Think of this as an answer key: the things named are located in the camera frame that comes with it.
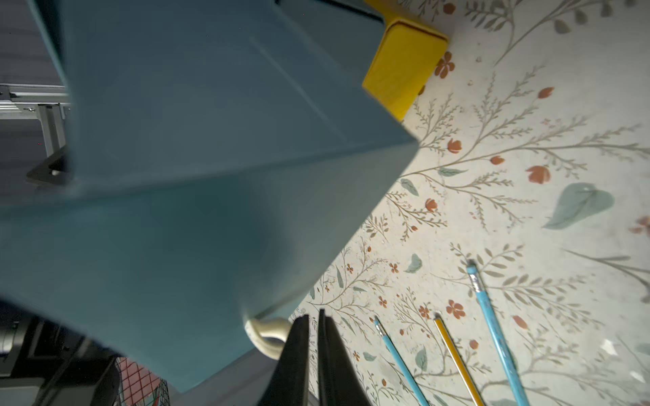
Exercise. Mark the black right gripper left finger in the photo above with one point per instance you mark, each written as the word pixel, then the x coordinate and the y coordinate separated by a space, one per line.
pixel 290 346

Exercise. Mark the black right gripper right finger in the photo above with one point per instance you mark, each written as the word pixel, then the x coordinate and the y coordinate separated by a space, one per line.
pixel 338 383

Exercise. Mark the teal drawer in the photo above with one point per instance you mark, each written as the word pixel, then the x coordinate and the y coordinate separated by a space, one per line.
pixel 220 161

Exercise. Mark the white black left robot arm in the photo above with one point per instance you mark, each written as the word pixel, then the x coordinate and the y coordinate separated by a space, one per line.
pixel 45 363

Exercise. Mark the yellow lower drawer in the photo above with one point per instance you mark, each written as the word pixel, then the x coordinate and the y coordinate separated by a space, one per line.
pixel 406 57

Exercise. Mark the light blue pencil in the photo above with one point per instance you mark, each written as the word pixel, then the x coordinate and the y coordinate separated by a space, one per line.
pixel 497 336
pixel 418 393

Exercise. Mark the yellow pencil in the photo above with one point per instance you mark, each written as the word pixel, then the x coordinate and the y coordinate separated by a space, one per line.
pixel 459 363

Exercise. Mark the floral patterned table mat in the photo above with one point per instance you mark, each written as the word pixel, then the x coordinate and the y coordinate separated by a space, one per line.
pixel 534 164

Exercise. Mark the black wire wall basket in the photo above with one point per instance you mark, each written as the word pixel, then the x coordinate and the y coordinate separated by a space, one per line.
pixel 140 387

